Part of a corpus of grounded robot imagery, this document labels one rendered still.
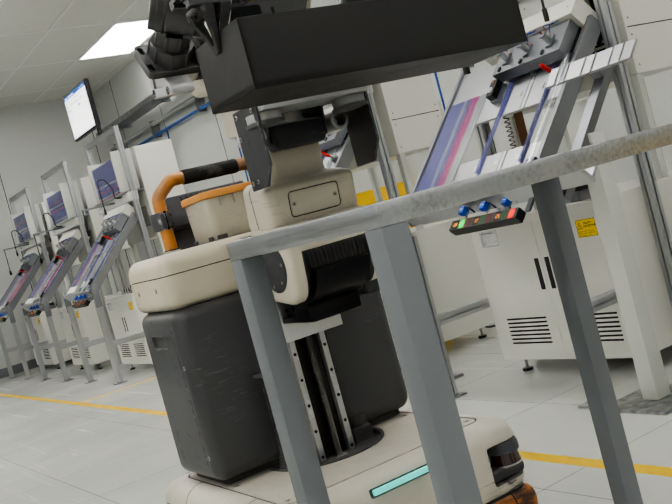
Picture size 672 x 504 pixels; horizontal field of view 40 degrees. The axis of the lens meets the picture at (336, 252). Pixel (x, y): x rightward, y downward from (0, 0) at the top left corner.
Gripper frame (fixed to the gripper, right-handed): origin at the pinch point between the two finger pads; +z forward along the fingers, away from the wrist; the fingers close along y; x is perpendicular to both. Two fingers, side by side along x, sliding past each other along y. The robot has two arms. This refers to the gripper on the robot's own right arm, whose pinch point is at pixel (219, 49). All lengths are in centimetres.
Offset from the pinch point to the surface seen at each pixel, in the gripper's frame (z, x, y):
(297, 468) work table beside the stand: 68, 0, -6
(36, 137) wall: -161, 969, 225
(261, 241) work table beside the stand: 31.5, -9.9, -6.6
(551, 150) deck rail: 27, 87, 150
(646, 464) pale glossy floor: 109, 32, 101
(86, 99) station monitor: -113, 568, 163
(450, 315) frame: 77, 158, 146
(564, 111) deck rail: 15, 87, 161
